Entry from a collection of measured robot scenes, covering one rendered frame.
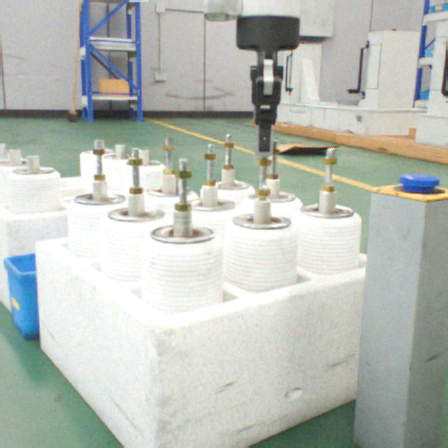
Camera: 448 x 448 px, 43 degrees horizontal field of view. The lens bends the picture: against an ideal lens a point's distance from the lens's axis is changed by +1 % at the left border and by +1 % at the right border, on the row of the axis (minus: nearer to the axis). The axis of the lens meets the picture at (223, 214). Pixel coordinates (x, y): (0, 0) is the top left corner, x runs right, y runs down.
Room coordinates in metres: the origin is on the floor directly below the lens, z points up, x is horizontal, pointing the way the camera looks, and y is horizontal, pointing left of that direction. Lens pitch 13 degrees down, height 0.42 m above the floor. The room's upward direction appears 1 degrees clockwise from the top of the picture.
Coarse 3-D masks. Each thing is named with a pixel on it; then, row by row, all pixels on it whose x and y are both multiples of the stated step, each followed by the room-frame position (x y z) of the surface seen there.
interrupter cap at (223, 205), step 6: (192, 204) 0.78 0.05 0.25; (198, 204) 0.80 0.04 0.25; (222, 204) 0.80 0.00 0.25; (228, 204) 0.79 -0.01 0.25; (234, 204) 0.79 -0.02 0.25; (198, 210) 0.76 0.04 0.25; (204, 210) 0.75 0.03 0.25; (210, 210) 0.75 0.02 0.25; (216, 210) 0.75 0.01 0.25; (222, 210) 0.76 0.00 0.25; (228, 210) 0.76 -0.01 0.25
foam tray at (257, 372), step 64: (64, 256) 0.76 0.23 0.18; (64, 320) 0.74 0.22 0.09; (128, 320) 0.57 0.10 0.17; (192, 320) 0.55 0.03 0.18; (256, 320) 0.59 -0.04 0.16; (320, 320) 0.65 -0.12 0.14; (128, 384) 0.57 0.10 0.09; (192, 384) 0.54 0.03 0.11; (256, 384) 0.60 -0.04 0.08; (320, 384) 0.66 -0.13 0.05
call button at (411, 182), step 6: (408, 174) 0.61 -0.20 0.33; (414, 174) 0.61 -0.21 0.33; (420, 174) 0.61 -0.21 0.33; (402, 180) 0.59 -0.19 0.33; (408, 180) 0.59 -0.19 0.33; (414, 180) 0.58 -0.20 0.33; (420, 180) 0.58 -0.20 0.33; (426, 180) 0.58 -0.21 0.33; (432, 180) 0.58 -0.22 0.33; (438, 180) 0.59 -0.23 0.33; (408, 186) 0.59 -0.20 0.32; (414, 186) 0.59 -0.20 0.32; (420, 186) 0.58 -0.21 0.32; (426, 186) 0.58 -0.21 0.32; (432, 186) 0.58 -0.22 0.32
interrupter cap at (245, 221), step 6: (240, 216) 0.71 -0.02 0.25; (246, 216) 0.72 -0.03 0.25; (252, 216) 0.72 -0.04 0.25; (270, 216) 0.72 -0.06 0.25; (276, 216) 0.72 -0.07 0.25; (282, 216) 0.72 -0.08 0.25; (234, 222) 0.68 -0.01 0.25; (240, 222) 0.68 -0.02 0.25; (246, 222) 0.68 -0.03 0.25; (252, 222) 0.70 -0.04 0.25; (270, 222) 0.70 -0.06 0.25; (276, 222) 0.69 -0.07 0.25; (282, 222) 0.69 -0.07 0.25; (288, 222) 0.68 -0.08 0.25; (246, 228) 0.66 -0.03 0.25; (252, 228) 0.66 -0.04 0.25; (258, 228) 0.66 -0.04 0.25; (264, 228) 0.66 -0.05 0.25; (270, 228) 0.66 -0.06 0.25; (276, 228) 0.66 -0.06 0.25; (282, 228) 0.67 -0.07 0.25
